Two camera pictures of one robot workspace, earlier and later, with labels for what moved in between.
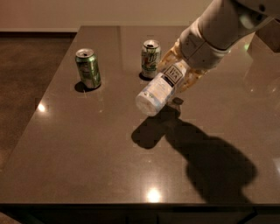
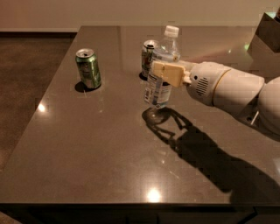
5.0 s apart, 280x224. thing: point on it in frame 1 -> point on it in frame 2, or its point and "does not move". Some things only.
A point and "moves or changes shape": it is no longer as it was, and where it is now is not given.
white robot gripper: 199,52 -> 204,82
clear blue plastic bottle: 161,93 moves or changes shape
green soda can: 87,67 does not move
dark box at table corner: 270,34 does not move
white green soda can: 150,58 does not move
